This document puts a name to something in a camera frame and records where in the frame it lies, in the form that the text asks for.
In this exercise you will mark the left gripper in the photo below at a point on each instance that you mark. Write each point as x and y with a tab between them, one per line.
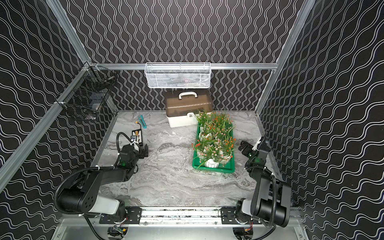
142	148

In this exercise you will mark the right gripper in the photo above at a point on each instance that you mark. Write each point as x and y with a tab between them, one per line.
249	148

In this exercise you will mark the orange flower pot tray front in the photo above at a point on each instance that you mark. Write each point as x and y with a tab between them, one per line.
225	150

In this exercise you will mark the green grass pot back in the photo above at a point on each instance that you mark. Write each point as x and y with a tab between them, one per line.
224	137

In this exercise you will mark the pink flower pot back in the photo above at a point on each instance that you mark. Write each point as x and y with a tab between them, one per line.
213	162

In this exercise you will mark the pink flower pot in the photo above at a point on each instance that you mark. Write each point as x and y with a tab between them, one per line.
204	119
213	162

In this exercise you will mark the orange flower pot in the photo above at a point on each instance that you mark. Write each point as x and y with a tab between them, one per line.
221	121

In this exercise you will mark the green plant pot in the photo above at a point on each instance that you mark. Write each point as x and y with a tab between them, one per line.
205	137

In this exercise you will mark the pink flower pot front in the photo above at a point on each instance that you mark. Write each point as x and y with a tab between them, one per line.
204	119

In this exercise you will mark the red flower pot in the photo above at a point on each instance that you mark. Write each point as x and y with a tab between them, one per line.
203	150

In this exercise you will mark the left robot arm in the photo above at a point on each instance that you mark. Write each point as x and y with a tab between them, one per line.
78	194

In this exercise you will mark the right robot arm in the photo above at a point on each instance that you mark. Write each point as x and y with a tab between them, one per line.
271	201

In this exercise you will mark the brown lidded storage box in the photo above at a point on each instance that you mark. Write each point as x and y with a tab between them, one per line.
184	106

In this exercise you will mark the black picture card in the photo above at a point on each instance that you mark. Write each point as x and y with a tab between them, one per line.
137	136

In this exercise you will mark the green plastic tray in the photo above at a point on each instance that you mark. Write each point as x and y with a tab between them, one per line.
225	169

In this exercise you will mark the teal handled tool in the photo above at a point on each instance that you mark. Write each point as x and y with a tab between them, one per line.
141	122

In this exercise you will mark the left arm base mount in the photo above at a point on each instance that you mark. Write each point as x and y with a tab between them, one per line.
126	215

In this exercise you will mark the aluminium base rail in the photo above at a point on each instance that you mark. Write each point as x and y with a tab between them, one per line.
183	217

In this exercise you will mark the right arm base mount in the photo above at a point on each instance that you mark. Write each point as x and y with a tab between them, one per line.
231	216

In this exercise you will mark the black wire wall basket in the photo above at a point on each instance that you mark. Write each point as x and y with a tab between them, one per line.
90	95

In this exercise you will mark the white mesh wall basket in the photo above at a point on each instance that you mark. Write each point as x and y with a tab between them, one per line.
178	75

